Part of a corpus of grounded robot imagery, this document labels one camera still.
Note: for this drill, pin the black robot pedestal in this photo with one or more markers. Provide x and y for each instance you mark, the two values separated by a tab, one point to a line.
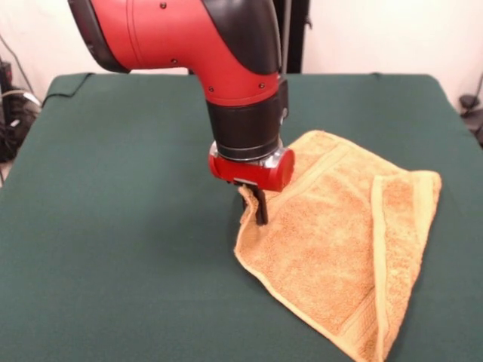
294	37

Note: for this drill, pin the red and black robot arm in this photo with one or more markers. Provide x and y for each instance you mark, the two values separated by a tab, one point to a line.
188	37

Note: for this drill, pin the black small device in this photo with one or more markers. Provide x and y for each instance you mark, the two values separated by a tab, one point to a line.
4	71

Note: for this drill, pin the tan terry towel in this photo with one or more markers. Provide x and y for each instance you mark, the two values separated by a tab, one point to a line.
332	245

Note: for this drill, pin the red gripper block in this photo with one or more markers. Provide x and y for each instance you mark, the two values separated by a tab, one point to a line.
253	171

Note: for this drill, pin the dark green table cloth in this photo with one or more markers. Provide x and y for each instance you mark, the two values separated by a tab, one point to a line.
113	245

